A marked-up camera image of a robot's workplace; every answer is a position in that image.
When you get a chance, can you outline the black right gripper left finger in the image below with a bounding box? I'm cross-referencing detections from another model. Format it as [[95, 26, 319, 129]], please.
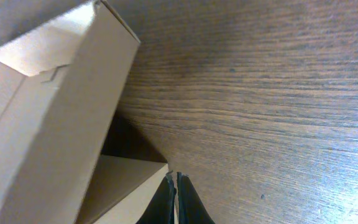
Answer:
[[136, 171, 177, 224]]

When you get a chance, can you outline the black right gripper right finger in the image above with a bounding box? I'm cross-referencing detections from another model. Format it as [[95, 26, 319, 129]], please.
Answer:
[[177, 172, 215, 224]]

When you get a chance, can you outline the cardboard box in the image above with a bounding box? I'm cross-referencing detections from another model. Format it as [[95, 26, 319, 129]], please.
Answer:
[[0, 1, 168, 223]]

